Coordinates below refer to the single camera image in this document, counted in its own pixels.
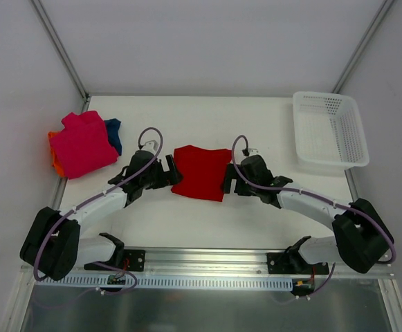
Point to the red t shirt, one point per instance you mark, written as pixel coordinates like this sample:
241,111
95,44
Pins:
203,172

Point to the orange folded t shirt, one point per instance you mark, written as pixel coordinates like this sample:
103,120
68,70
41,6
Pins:
56,164

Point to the blue folded t shirt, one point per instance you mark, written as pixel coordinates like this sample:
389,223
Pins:
113,127

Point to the white plastic basket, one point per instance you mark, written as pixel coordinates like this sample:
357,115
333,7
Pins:
328,130

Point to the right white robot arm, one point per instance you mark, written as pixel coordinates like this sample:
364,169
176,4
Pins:
360,238

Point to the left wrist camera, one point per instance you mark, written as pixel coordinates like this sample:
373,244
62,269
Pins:
151,146

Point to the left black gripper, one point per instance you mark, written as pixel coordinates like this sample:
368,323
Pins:
167,171

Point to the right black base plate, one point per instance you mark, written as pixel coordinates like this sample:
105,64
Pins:
280,264

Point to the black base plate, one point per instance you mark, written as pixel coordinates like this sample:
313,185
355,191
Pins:
132,260
280,264

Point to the white slotted cable duct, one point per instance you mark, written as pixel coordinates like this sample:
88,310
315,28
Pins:
175,282

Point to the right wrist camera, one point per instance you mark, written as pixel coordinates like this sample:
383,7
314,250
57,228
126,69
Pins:
247,152

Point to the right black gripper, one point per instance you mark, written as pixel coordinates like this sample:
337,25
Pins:
234,178

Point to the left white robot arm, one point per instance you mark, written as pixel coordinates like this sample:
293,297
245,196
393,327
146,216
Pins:
69,226

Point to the pink folded t shirt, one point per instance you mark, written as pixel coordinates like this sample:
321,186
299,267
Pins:
82,146

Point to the aluminium mounting rail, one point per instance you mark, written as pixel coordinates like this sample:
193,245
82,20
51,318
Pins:
204,259

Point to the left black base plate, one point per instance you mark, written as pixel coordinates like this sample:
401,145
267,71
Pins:
132,260

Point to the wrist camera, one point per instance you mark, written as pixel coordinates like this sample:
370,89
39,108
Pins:
151,146
247,152

